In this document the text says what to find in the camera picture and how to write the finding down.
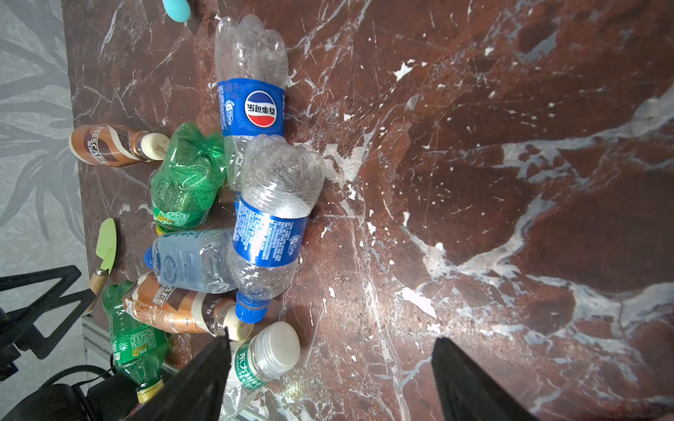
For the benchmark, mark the green trowel wooden handle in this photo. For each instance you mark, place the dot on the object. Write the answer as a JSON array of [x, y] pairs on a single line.
[[106, 250]]

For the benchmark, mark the green Sprite bottle front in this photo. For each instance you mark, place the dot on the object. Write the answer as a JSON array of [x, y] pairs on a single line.
[[138, 350]]

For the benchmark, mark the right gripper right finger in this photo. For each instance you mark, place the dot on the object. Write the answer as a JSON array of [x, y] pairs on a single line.
[[466, 391]]

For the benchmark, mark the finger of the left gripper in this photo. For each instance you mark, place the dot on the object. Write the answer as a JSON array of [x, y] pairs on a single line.
[[19, 332]]

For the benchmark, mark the light blue plastic trowel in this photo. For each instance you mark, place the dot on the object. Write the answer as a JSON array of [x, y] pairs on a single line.
[[177, 10]]

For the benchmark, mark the clear water bottle blue cap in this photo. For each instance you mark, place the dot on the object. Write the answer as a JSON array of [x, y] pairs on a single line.
[[193, 260]]

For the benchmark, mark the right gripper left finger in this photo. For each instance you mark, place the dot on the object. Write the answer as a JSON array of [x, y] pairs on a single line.
[[196, 392]]

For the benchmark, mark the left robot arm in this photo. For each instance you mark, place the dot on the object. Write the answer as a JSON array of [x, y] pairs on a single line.
[[83, 392]]

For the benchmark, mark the green Sprite bottle centre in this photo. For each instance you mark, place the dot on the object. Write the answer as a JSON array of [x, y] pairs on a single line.
[[185, 187]]

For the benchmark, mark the green sprite bottle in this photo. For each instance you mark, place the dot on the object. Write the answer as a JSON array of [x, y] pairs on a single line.
[[185, 187], [138, 350]]

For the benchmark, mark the pepsi bottle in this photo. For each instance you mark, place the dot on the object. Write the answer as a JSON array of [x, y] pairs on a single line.
[[280, 184], [252, 73]]

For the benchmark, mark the tea bottle green label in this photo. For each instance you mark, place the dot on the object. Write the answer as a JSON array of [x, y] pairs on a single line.
[[268, 356]]

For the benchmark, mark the brown nescafe bottle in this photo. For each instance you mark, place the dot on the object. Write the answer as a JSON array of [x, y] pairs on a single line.
[[183, 311], [117, 146]]

